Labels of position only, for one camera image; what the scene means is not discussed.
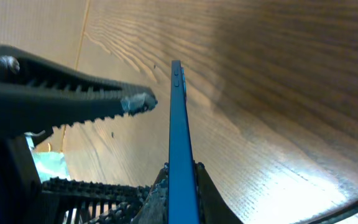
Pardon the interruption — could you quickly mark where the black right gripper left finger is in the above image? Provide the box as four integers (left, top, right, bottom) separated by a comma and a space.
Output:
131, 162, 168, 224

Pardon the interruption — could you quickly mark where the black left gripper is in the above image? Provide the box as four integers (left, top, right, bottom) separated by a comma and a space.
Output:
0, 45, 158, 224

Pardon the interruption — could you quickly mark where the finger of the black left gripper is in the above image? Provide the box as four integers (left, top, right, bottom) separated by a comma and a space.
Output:
42, 177, 150, 223

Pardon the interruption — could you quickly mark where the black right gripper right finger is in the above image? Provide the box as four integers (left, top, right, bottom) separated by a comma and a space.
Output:
195, 162, 242, 224

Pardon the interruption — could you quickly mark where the blue Galaxy smartphone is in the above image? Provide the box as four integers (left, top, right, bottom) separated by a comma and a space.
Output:
168, 60, 200, 224

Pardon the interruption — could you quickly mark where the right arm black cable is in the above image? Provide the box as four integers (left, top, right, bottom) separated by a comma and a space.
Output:
293, 177, 358, 224

